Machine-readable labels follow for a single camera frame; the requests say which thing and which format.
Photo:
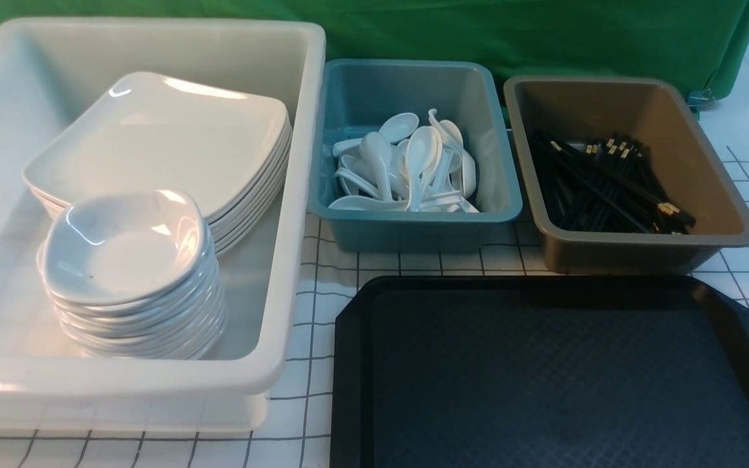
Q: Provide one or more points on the large white square plate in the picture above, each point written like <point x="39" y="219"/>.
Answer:
<point x="170" y="99"/>

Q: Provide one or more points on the pile of white spoons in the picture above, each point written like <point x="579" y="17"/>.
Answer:
<point x="405" y="166"/>

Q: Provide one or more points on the teal plastic bin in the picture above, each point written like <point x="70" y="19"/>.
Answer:
<point x="358" y="96"/>

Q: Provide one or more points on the pile of black chopsticks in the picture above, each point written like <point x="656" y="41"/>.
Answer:
<point x="604" y="185"/>

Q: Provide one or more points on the stack of white square plates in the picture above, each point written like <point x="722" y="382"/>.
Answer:
<point x="257" y="188"/>

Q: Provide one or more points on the stack of small white dishes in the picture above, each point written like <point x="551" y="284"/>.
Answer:
<point x="135" y="275"/>

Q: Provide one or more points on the black serving tray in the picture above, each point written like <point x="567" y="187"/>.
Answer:
<point x="542" y="371"/>

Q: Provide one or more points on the brown plastic bin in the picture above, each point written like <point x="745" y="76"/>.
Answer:
<point x="578" y="109"/>

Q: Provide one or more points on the blue binder clip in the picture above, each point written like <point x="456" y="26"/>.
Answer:
<point x="700" y="100"/>

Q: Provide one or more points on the green cloth backdrop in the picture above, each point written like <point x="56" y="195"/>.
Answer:
<point x="692" y="45"/>

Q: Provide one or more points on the large white plastic tub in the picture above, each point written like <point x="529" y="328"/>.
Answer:
<point x="51" y="70"/>

